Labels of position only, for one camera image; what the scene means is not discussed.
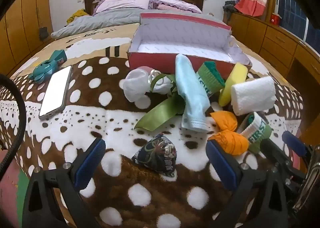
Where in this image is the window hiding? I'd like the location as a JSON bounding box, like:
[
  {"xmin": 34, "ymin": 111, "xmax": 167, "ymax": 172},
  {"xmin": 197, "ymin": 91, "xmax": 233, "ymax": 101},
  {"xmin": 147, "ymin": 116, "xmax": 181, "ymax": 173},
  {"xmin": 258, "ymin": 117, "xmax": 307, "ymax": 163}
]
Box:
[{"xmin": 276, "ymin": 0, "xmax": 308, "ymax": 41}]

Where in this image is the white towel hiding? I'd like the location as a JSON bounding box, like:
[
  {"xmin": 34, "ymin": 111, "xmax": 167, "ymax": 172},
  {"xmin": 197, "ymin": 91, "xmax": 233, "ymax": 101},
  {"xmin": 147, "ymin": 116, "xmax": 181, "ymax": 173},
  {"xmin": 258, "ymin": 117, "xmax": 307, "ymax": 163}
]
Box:
[{"xmin": 230, "ymin": 76, "xmax": 276, "ymax": 116}]

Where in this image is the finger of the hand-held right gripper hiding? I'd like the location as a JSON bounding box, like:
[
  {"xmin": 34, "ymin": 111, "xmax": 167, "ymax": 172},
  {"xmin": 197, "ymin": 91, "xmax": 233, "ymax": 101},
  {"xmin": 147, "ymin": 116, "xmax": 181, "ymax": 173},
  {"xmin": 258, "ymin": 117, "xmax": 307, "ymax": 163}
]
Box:
[
  {"xmin": 282, "ymin": 131, "xmax": 313, "ymax": 166},
  {"xmin": 260, "ymin": 139, "xmax": 300, "ymax": 181}
]

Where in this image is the teal plastic toy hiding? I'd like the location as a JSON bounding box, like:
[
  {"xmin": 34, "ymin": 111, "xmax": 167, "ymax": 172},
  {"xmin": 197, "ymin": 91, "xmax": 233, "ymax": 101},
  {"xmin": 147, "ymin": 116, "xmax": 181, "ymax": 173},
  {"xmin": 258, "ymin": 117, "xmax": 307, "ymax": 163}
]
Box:
[{"xmin": 28, "ymin": 49, "xmax": 67, "ymax": 84}]

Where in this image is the pink green foam mat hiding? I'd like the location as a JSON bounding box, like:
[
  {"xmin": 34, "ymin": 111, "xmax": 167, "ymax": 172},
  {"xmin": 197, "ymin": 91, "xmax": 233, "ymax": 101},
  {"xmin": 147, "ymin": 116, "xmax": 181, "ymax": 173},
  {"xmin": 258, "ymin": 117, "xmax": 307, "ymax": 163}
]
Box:
[{"xmin": 0, "ymin": 150, "xmax": 28, "ymax": 218}]

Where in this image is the orange sock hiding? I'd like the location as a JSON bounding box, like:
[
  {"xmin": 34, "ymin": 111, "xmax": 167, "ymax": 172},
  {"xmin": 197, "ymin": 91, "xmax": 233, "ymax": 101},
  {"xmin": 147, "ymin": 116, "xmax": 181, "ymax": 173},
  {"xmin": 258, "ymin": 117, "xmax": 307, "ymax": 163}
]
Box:
[{"xmin": 208, "ymin": 130, "xmax": 249, "ymax": 156}]

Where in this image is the lavender ruffled pillow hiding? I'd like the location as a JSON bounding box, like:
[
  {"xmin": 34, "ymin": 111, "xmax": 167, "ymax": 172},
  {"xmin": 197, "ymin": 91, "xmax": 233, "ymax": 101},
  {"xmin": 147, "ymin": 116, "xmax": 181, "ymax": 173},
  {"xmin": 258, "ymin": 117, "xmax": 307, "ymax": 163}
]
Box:
[{"xmin": 150, "ymin": 0, "xmax": 202, "ymax": 14}]

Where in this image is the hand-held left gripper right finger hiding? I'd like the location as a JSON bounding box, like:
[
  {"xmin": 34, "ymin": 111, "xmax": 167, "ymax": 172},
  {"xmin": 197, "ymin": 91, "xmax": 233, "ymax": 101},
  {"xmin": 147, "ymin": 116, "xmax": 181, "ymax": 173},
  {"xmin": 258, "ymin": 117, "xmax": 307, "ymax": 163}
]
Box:
[{"xmin": 206, "ymin": 140, "xmax": 293, "ymax": 228}]

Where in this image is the black cable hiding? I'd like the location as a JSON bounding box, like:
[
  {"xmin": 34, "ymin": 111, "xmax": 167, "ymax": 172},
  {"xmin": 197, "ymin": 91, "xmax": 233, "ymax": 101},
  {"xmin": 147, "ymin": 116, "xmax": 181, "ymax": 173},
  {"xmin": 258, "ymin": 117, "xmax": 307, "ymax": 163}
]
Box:
[{"xmin": 0, "ymin": 74, "xmax": 27, "ymax": 176}]

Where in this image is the green satin ribbon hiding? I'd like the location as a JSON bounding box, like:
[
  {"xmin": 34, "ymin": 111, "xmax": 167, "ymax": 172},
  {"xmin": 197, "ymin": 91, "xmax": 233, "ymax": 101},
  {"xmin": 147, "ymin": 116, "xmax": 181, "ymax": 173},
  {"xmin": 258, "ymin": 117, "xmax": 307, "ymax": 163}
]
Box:
[{"xmin": 135, "ymin": 73, "xmax": 187, "ymax": 132}]

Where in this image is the dark patterned beanbag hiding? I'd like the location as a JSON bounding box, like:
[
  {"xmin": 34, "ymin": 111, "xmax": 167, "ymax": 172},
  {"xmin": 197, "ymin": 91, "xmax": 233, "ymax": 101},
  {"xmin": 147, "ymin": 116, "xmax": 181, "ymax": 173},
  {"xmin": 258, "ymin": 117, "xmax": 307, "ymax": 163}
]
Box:
[{"xmin": 132, "ymin": 133, "xmax": 178, "ymax": 177}]

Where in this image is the white green lettered sock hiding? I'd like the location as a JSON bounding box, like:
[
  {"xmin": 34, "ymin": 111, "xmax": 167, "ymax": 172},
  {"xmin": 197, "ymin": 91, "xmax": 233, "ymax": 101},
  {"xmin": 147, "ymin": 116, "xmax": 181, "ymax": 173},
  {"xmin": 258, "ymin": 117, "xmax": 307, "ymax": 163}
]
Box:
[{"xmin": 236, "ymin": 111, "xmax": 273, "ymax": 155}]

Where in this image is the printed brown blanket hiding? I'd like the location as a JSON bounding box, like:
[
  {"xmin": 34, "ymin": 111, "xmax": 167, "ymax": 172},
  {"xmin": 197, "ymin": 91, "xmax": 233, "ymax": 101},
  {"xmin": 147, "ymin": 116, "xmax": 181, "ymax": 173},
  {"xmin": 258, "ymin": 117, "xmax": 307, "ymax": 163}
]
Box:
[{"xmin": 0, "ymin": 23, "xmax": 304, "ymax": 228}]

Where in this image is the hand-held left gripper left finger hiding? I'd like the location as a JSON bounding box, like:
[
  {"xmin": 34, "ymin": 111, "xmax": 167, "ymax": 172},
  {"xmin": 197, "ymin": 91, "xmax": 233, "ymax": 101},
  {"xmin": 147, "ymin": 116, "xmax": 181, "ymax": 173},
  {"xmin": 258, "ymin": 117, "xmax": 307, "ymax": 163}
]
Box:
[{"xmin": 24, "ymin": 139, "xmax": 106, "ymax": 228}]

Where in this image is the wooden wardrobe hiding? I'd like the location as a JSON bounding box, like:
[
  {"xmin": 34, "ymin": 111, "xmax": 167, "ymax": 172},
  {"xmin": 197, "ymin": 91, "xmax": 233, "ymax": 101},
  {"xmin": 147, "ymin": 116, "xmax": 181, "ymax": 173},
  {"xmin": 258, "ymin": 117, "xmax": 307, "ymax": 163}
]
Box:
[{"xmin": 0, "ymin": 0, "xmax": 54, "ymax": 76}]

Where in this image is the light blue towel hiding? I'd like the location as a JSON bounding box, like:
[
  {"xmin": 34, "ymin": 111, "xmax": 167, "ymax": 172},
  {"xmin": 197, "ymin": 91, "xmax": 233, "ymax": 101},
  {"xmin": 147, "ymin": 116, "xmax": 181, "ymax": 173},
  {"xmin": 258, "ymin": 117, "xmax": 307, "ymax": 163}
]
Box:
[{"xmin": 175, "ymin": 53, "xmax": 211, "ymax": 133}]

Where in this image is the pile of dark clothes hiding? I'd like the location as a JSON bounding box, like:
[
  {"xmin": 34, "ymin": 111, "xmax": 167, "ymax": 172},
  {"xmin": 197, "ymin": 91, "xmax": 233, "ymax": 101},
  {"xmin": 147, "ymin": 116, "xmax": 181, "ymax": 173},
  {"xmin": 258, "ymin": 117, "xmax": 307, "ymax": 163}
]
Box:
[{"xmin": 222, "ymin": 0, "xmax": 242, "ymax": 13}]

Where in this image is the grey duvet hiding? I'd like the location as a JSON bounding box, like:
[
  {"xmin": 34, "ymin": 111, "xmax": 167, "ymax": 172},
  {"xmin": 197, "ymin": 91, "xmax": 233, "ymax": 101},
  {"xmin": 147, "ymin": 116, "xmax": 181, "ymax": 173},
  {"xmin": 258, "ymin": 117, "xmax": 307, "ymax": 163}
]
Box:
[{"xmin": 51, "ymin": 8, "xmax": 150, "ymax": 39}]

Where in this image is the red cardboard shoebox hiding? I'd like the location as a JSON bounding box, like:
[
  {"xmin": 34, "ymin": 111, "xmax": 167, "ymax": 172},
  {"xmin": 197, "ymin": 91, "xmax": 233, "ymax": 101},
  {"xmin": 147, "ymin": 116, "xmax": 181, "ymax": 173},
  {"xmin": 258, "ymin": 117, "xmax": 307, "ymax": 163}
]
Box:
[{"xmin": 127, "ymin": 13, "xmax": 252, "ymax": 81}]

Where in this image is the yellow sock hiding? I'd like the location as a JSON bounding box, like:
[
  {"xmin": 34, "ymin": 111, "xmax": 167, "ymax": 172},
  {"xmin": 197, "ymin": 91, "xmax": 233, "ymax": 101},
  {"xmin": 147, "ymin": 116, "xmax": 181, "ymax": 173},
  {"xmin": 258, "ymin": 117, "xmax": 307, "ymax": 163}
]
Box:
[{"xmin": 218, "ymin": 63, "xmax": 248, "ymax": 107}]

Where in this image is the smartphone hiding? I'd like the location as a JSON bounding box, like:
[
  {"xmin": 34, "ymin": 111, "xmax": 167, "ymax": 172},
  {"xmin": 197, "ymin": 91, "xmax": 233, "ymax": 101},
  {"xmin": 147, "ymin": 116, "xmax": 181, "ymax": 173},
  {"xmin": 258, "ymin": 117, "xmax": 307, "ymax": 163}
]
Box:
[{"xmin": 38, "ymin": 65, "xmax": 73, "ymax": 121}]

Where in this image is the wooden dresser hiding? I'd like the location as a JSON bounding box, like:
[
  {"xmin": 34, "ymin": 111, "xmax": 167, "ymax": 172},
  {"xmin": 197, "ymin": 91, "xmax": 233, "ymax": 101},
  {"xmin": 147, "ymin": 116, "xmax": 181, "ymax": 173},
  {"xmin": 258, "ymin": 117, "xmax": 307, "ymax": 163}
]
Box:
[{"xmin": 229, "ymin": 12, "xmax": 320, "ymax": 128}]

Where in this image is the yellow cloth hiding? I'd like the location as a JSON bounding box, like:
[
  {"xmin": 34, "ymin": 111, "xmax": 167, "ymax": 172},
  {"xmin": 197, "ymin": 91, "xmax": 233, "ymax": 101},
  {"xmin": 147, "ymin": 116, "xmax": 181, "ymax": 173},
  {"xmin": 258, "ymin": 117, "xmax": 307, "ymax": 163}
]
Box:
[{"xmin": 66, "ymin": 9, "xmax": 90, "ymax": 24}]

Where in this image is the red jar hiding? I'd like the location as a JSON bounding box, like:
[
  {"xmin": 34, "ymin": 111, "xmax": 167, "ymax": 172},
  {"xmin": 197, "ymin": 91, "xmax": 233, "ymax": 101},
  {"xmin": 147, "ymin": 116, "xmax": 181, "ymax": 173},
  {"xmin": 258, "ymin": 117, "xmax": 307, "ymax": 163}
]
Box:
[{"xmin": 270, "ymin": 13, "xmax": 282, "ymax": 27}]

